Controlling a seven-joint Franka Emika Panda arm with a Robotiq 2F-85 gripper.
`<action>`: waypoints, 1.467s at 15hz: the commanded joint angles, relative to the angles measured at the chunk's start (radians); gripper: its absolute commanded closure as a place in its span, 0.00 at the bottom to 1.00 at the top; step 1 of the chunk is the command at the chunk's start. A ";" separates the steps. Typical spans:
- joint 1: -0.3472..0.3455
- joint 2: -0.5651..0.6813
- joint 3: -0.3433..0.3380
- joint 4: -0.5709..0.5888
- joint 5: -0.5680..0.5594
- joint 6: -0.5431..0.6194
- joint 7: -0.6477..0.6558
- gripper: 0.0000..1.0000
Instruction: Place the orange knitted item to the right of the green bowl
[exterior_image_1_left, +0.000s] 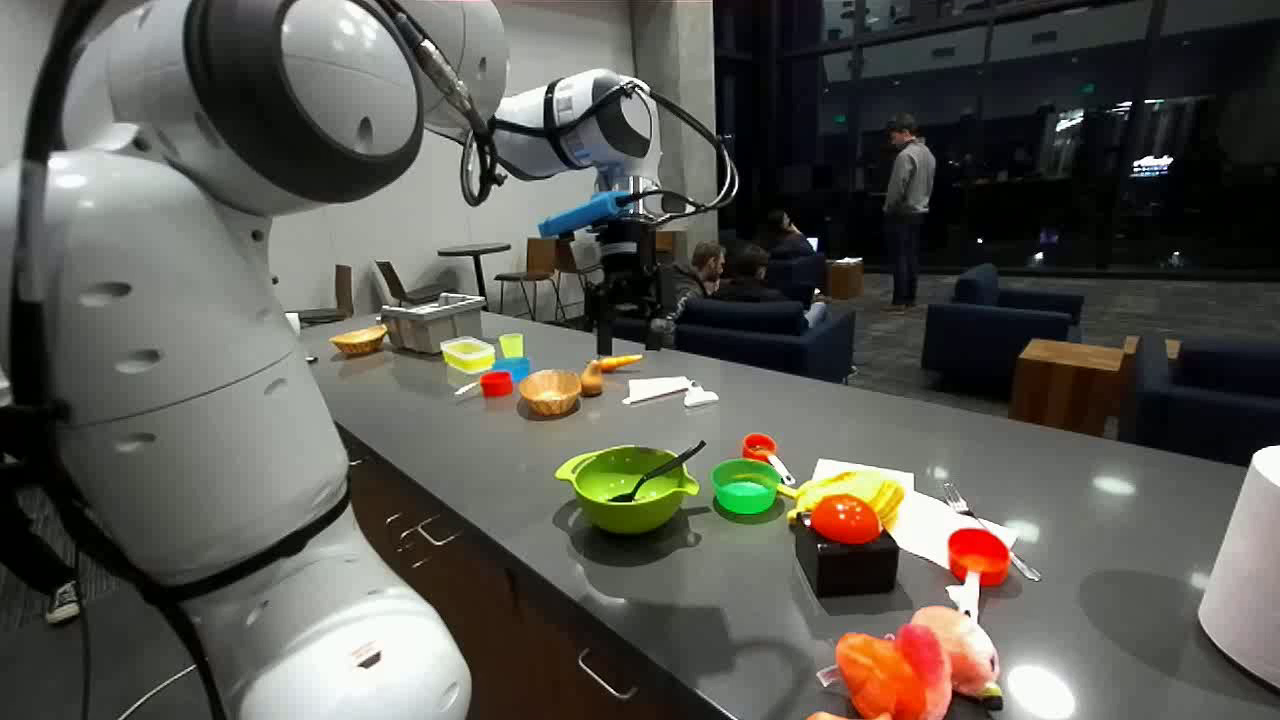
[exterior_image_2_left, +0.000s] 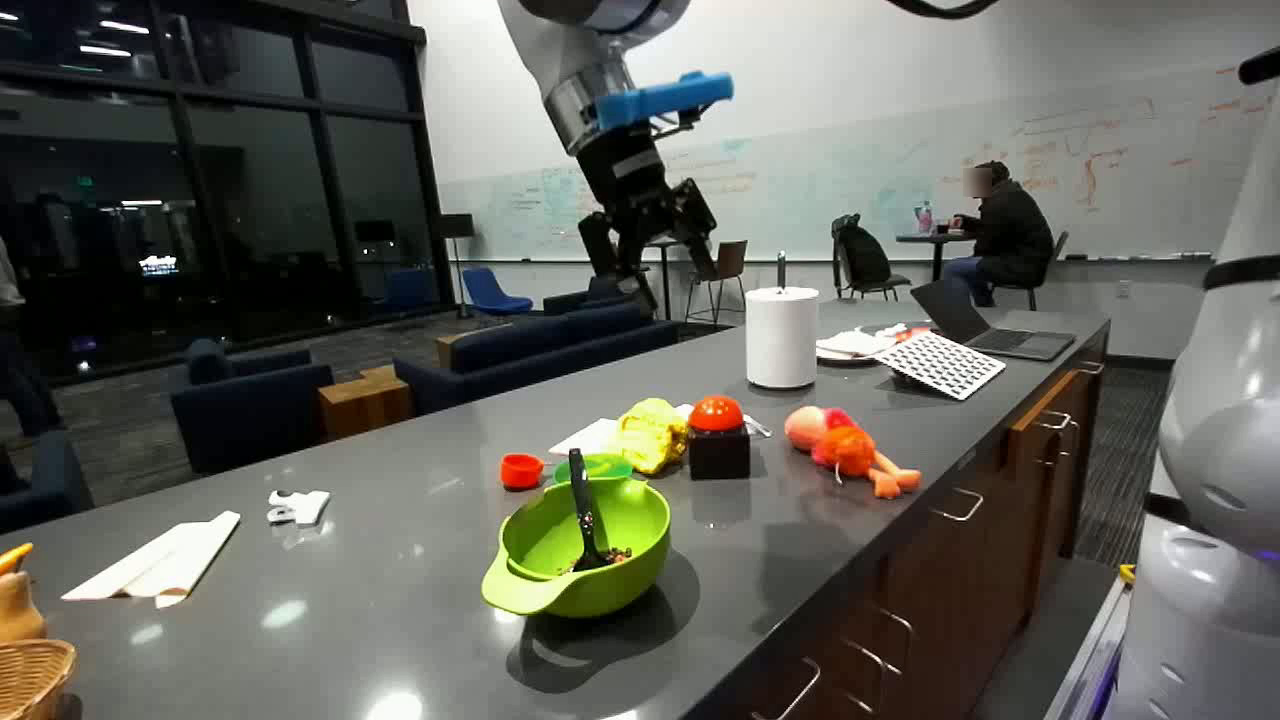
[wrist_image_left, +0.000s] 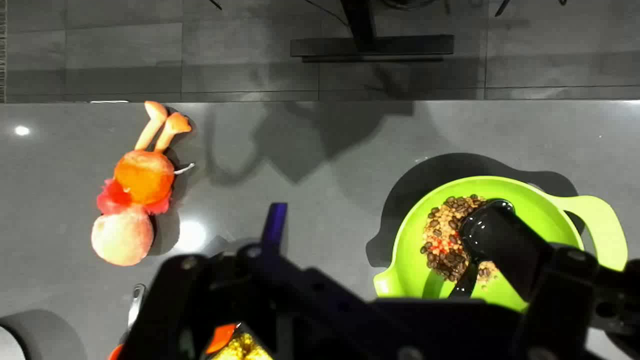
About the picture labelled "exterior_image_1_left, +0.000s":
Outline orange pink plush toy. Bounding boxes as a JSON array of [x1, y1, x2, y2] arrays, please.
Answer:
[[818, 603, 1005, 720]]

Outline small red measuring spoon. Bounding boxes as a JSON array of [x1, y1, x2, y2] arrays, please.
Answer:
[[740, 431, 794, 485]]

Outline small red cup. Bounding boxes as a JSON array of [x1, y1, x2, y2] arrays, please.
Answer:
[[481, 371, 517, 398]]

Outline blue armchair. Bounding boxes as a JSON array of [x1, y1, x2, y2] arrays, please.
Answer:
[[919, 262, 1083, 396]]

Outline white paper napkins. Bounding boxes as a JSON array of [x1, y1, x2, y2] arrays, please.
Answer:
[[626, 375, 720, 408]]

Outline yellow plastic container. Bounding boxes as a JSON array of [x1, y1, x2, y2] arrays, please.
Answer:
[[440, 337, 498, 375]]

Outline blue sofa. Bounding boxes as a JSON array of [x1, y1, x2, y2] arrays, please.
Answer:
[[678, 299, 855, 381]]

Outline wooden bowl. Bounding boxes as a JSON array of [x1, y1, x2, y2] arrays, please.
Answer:
[[522, 369, 580, 418]]

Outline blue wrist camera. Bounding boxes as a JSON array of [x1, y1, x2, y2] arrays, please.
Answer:
[[536, 193, 642, 240]]

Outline black spoon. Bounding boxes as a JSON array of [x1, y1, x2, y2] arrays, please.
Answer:
[[611, 439, 709, 500]]

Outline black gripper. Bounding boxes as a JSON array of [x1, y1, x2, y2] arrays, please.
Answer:
[[596, 218, 658, 304]]

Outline white paper sheet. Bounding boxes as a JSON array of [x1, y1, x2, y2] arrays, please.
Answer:
[[807, 459, 1018, 566]]

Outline orange ball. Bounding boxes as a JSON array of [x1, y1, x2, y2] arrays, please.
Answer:
[[807, 496, 882, 546]]

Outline small green cup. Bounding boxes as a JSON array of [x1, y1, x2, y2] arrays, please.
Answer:
[[711, 459, 778, 518]]

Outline standing person grey shirt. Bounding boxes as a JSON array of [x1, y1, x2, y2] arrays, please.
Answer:
[[883, 117, 936, 306]]

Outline yellow knitted hat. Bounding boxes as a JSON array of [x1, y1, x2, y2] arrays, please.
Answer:
[[788, 472, 913, 528]]

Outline black box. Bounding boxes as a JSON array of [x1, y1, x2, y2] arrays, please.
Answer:
[[795, 525, 899, 594]]

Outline white cylinder container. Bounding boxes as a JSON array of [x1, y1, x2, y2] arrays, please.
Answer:
[[1198, 442, 1280, 688]]

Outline green bowl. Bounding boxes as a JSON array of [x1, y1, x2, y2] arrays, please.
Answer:
[[558, 442, 699, 534]]

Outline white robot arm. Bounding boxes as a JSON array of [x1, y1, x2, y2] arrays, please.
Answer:
[[5, 0, 658, 720]]

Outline metal tray container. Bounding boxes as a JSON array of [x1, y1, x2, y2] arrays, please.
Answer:
[[381, 292, 485, 354]]

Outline red measuring cup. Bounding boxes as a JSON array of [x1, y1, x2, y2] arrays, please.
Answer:
[[949, 528, 1014, 619]]

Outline wooden side table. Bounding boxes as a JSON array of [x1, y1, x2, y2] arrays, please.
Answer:
[[1007, 338, 1131, 437]]

